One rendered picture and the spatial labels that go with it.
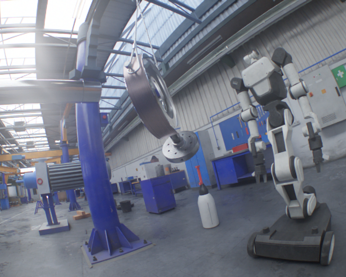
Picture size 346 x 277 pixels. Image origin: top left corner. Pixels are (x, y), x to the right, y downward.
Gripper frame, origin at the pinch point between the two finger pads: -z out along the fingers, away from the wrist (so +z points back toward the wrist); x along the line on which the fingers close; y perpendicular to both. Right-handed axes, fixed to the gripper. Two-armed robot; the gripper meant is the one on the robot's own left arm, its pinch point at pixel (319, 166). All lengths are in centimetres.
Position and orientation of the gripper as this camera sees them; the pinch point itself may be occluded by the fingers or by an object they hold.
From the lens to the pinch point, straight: 112.2
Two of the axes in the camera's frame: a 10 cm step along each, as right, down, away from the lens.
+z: -0.6, -9.6, 2.9
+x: -8.7, -0.9, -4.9
